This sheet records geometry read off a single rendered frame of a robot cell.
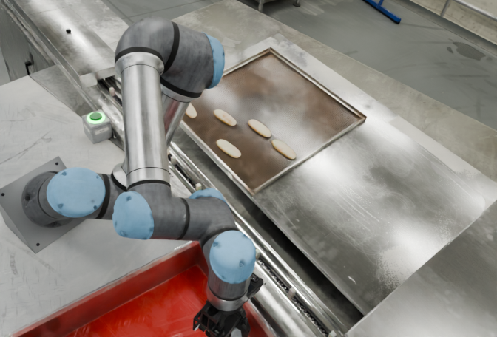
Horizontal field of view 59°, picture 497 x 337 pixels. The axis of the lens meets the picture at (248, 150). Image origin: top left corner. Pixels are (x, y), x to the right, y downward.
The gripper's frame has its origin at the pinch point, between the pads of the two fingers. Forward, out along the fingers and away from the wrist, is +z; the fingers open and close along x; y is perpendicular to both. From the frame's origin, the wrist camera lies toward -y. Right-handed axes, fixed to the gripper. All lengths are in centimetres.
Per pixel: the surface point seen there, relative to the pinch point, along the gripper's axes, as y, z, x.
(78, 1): -87, 9, -159
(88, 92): -40, 5, -94
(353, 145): -72, -4, -4
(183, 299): -3.3, 8.5, -15.0
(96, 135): -27, 5, -74
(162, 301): 0.4, 8.5, -18.6
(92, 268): 5.0, 8.8, -38.8
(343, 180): -58, -2, 0
